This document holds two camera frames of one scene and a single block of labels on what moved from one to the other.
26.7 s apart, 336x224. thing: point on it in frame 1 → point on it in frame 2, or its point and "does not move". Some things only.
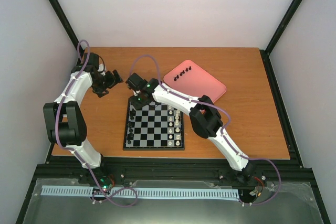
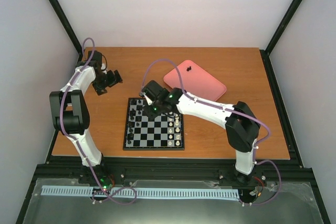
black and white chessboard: (160, 127) does not move
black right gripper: (137, 105) → (150, 114)
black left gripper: (112, 82) does not move
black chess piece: (133, 112) does not move
